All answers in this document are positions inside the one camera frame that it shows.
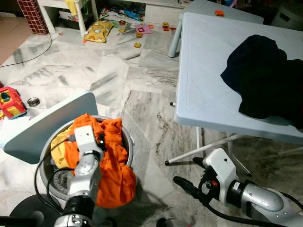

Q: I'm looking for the orange garment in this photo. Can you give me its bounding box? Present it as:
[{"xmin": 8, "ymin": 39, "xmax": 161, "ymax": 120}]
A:
[{"xmin": 64, "ymin": 113, "xmax": 138, "ymax": 210}]

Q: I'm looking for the black garment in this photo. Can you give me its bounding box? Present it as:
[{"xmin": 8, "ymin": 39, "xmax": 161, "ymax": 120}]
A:
[{"xmin": 238, "ymin": 59, "xmax": 303, "ymax": 131}]

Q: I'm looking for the white toy shelf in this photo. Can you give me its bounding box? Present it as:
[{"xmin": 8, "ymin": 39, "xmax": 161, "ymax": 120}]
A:
[{"xmin": 37, "ymin": 0, "xmax": 100, "ymax": 36}]

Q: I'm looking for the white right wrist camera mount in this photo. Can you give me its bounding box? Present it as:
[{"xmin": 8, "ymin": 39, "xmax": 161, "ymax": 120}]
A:
[{"xmin": 203, "ymin": 148, "xmax": 240, "ymax": 190}]

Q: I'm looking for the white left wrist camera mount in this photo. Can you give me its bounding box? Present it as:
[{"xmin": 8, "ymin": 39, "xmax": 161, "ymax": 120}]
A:
[{"xmin": 73, "ymin": 125, "xmax": 104, "ymax": 154}]

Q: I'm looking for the pink square toy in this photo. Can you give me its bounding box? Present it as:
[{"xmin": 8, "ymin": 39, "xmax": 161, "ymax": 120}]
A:
[{"xmin": 135, "ymin": 24, "xmax": 153, "ymax": 35}]

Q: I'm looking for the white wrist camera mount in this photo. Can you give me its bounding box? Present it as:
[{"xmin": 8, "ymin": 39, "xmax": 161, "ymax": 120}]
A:
[
  {"xmin": 73, "ymin": 125, "xmax": 104, "ymax": 154},
  {"xmin": 203, "ymin": 148, "xmax": 240, "ymax": 190}
]

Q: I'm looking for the white plastic folding table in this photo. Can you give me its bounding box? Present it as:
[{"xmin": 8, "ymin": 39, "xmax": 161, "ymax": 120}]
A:
[{"xmin": 165, "ymin": 12, "xmax": 303, "ymax": 175}]

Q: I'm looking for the white side table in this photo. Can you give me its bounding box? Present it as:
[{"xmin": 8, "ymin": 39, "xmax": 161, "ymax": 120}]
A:
[{"xmin": 168, "ymin": 0, "xmax": 264, "ymax": 58}]

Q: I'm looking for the red toy car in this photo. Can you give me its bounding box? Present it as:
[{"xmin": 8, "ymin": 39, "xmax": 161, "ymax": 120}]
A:
[{"xmin": 0, "ymin": 86, "xmax": 27, "ymax": 120}]

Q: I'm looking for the white bin lid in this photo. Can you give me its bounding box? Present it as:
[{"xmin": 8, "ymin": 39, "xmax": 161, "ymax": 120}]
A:
[{"xmin": 0, "ymin": 90, "xmax": 99, "ymax": 165}]

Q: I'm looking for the yellow garment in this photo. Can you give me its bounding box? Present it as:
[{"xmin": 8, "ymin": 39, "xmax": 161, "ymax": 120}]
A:
[{"xmin": 50, "ymin": 130, "xmax": 76, "ymax": 168}]

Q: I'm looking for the white round lidded bin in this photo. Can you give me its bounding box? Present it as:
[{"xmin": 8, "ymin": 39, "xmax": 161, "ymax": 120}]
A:
[{"xmin": 272, "ymin": 2, "xmax": 303, "ymax": 31}]

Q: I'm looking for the red lattice basket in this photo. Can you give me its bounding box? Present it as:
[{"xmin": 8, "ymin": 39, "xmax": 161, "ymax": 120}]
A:
[{"xmin": 17, "ymin": 0, "xmax": 50, "ymax": 35}]

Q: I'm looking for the grey laundry bin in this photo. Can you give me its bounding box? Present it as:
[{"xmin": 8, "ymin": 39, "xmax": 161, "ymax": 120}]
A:
[{"xmin": 38, "ymin": 115, "xmax": 135, "ymax": 201}]

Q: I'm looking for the yellow soft toy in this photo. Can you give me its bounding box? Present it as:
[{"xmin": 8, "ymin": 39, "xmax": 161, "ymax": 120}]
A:
[{"xmin": 84, "ymin": 20, "xmax": 114, "ymax": 43}]

